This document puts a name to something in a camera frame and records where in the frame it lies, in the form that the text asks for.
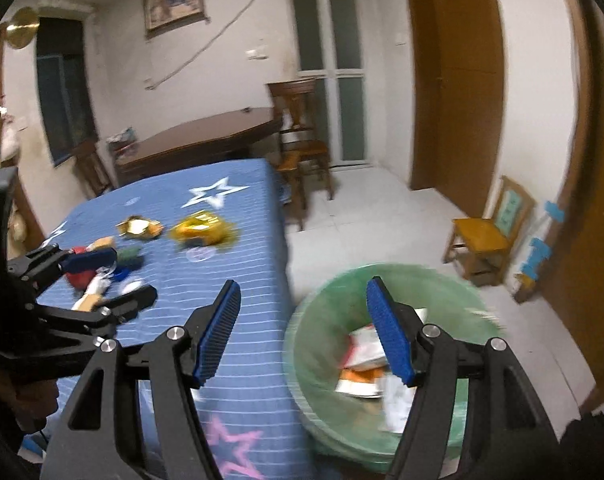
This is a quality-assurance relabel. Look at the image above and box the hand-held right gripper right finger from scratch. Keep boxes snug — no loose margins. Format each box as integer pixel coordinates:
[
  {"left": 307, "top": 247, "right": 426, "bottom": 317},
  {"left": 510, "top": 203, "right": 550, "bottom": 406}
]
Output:
[{"left": 366, "top": 276, "right": 565, "bottom": 480}]

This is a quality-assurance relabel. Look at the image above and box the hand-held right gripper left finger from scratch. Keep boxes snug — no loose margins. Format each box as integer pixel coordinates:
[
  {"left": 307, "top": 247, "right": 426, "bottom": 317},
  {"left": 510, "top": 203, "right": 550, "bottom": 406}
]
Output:
[{"left": 39, "top": 280, "right": 242, "bottom": 480}]

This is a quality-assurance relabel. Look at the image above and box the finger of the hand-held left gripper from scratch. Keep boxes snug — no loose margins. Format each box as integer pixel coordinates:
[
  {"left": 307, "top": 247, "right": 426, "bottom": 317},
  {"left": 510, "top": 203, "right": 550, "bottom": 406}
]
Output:
[
  {"left": 37, "top": 284, "right": 158, "bottom": 339},
  {"left": 9, "top": 242, "right": 118, "bottom": 288}
]

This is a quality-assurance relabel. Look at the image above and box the white and blue packet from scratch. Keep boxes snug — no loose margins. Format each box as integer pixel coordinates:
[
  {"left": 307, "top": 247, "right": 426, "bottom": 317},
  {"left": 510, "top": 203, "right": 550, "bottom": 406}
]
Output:
[{"left": 84, "top": 264, "right": 133, "bottom": 297}]

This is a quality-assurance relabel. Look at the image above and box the red and white carton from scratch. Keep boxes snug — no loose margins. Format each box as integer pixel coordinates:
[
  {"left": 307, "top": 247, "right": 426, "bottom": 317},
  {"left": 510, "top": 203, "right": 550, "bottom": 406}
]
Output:
[{"left": 342, "top": 325, "right": 388, "bottom": 368}]

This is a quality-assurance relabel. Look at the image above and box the long brown cardboard box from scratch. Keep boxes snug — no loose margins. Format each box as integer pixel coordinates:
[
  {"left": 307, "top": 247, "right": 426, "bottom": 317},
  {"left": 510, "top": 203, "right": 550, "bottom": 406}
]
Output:
[{"left": 72, "top": 236, "right": 119, "bottom": 314}]

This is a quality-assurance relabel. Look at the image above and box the dark green wrapper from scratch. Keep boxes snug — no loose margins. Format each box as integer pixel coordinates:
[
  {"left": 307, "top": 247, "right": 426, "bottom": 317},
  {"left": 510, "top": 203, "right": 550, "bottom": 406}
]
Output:
[{"left": 114, "top": 247, "right": 145, "bottom": 267}]

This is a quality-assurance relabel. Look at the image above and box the small crushed orange paper cup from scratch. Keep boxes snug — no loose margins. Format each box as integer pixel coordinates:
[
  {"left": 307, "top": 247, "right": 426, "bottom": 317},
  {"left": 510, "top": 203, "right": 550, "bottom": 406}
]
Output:
[{"left": 334, "top": 367, "right": 385, "bottom": 398}]

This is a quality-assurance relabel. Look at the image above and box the gold foil wrapper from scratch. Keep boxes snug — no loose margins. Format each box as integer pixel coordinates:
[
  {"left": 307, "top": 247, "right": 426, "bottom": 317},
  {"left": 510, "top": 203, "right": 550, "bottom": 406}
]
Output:
[{"left": 116, "top": 216, "right": 164, "bottom": 241}]

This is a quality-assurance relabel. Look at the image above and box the green-lined trash bin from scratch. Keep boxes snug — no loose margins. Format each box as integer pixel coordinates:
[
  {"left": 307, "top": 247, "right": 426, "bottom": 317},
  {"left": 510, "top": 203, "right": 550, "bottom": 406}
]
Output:
[{"left": 282, "top": 262, "right": 505, "bottom": 461}]

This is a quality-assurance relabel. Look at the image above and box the person's left forearm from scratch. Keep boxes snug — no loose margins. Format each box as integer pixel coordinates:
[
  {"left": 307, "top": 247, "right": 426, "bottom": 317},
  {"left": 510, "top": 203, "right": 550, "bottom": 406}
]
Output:
[{"left": 0, "top": 372, "right": 45, "bottom": 480}]

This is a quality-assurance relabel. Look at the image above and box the person's left hand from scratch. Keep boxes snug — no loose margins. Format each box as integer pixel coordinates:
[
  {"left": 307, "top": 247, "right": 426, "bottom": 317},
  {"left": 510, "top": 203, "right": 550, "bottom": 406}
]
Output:
[{"left": 13, "top": 379, "right": 60, "bottom": 433}]

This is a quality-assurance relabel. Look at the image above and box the red apple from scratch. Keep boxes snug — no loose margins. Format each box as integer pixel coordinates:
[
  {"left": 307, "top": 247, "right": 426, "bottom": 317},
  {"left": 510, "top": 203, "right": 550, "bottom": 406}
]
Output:
[{"left": 64, "top": 245, "right": 100, "bottom": 291}]

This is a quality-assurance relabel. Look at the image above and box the hanging yellowish bag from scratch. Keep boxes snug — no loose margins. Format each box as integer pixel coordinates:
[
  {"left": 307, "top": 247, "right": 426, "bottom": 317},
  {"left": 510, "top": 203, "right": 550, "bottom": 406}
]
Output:
[{"left": 7, "top": 195, "right": 33, "bottom": 256}]

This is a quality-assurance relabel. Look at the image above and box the blue star-print tablecloth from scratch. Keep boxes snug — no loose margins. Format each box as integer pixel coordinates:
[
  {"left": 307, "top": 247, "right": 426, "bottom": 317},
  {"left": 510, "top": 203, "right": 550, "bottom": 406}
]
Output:
[{"left": 19, "top": 157, "right": 323, "bottom": 480}]

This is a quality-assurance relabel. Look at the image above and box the wooden dining chair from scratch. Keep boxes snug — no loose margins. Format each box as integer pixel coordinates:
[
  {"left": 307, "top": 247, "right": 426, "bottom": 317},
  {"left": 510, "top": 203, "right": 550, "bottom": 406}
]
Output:
[
  {"left": 72, "top": 140, "right": 115, "bottom": 198},
  {"left": 267, "top": 77, "right": 335, "bottom": 231}
]

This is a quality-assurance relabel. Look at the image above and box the yellow plastic bag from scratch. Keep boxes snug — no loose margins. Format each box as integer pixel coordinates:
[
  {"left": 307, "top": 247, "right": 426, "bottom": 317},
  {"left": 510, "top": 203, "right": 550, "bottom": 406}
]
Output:
[{"left": 169, "top": 211, "right": 240, "bottom": 248}]

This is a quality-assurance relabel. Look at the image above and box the small wooden chair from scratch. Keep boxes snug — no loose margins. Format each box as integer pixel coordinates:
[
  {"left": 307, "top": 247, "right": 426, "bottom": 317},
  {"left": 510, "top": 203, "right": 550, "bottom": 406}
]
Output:
[{"left": 442, "top": 175, "right": 535, "bottom": 286}]

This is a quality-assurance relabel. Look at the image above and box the hanging white plastic bag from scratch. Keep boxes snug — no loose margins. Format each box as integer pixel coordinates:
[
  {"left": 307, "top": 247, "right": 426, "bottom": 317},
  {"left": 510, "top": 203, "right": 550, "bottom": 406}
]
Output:
[{"left": 0, "top": 105, "right": 23, "bottom": 158}]

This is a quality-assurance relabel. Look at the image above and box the dark wooden dining table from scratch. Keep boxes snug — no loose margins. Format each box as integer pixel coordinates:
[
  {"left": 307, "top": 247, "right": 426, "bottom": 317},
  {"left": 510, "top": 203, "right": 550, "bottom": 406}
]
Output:
[{"left": 114, "top": 106, "right": 283, "bottom": 186}]

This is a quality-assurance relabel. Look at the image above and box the large blue tape piece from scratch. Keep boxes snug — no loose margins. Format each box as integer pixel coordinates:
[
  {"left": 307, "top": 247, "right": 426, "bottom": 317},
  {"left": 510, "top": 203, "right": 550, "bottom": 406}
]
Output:
[{"left": 519, "top": 237, "right": 550, "bottom": 281}]

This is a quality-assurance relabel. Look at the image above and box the dark window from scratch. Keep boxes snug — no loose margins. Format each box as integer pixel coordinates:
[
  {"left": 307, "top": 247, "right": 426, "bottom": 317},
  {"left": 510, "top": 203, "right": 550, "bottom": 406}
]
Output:
[{"left": 34, "top": 17, "right": 100, "bottom": 168}]

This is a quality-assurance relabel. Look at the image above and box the black bag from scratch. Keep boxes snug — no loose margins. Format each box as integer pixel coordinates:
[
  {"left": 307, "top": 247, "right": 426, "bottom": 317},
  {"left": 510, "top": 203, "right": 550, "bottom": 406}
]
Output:
[{"left": 557, "top": 410, "right": 604, "bottom": 480}]

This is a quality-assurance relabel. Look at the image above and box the panelled brown wooden door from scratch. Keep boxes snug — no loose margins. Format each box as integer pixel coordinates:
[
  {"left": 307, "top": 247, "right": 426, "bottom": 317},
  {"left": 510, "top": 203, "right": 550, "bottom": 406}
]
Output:
[{"left": 514, "top": 0, "right": 604, "bottom": 411}]

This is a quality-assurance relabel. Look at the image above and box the plain brown wooden door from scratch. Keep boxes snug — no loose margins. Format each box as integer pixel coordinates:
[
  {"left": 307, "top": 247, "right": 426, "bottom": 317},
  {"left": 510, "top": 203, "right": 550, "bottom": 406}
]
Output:
[{"left": 402, "top": 0, "right": 505, "bottom": 191}]

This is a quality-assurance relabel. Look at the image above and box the frosted glass double door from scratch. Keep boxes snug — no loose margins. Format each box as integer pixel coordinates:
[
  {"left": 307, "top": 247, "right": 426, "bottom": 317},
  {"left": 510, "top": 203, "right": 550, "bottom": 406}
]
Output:
[{"left": 286, "top": 0, "right": 370, "bottom": 166}]

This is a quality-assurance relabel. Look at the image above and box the wall rope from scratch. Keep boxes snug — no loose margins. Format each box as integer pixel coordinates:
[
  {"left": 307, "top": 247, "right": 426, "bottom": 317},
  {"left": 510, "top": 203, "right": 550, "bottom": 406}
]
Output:
[{"left": 146, "top": 0, "right": 283, "bottom": 90}]

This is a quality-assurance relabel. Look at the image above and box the gold wall clock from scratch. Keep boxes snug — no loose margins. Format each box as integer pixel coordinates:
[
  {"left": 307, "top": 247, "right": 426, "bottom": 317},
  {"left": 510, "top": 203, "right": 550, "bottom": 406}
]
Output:
[{"left": 0, "top": 6, "right": 40, "bottom": 50}]

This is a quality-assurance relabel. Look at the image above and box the framed wall picture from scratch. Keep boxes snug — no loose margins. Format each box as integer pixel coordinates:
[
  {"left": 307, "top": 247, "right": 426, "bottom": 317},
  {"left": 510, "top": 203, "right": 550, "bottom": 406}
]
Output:
[{"left": 142, "top": 0, "right": 205, "bottom": 38}]

